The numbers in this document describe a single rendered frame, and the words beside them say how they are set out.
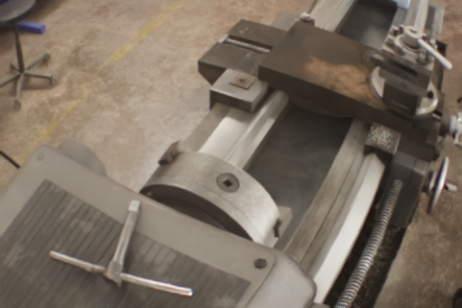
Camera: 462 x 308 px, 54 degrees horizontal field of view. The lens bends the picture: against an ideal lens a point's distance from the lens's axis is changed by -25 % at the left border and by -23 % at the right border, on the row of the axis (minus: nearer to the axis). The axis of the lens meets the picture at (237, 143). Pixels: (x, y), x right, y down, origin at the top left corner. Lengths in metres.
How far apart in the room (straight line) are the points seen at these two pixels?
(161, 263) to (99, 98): 2.45
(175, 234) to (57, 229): 0.17
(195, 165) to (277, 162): 0.72
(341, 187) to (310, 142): 0.31
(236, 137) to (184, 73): 1.64
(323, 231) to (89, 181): 0.73
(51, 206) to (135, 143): 2.04
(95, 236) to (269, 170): 0.99
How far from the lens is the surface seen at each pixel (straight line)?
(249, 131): 1.54
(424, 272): 2.38
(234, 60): 1.74
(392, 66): 1.47
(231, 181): 0.93
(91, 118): 2.96
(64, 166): 0.80
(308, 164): 1.65
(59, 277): 0.68
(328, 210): 1.39
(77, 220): 0.72
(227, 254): 0.68
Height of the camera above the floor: 1.89
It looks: 44 degrees down
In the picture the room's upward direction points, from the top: 2 degrees clockwise
